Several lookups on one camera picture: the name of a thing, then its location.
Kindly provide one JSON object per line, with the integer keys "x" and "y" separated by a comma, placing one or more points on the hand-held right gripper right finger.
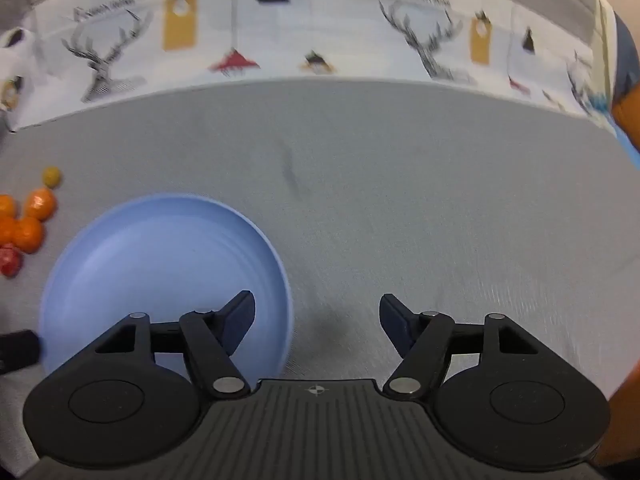
{"x": 394, "y": 321}

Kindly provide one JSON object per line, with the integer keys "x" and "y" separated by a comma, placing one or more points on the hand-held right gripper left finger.
{"x": 243, "y": 312}

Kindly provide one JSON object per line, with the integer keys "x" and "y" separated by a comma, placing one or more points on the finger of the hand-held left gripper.
{"x": 19, "y": 351}

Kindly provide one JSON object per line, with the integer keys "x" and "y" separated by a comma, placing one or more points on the red date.
{"x": 9, "y": 260}

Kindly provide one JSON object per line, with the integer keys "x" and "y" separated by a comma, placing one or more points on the blue plate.
{"x": 150, "y": 260}

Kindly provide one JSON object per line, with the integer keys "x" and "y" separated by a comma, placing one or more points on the orange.
{"x": 28, "y": 235}
{"x": 40, "y": 204}
{"x": 6, "y": 206}
{"x": 4, "y": 230}

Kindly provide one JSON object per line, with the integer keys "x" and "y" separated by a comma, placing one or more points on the small yellow fruit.
{"x": 52, "y": 177}

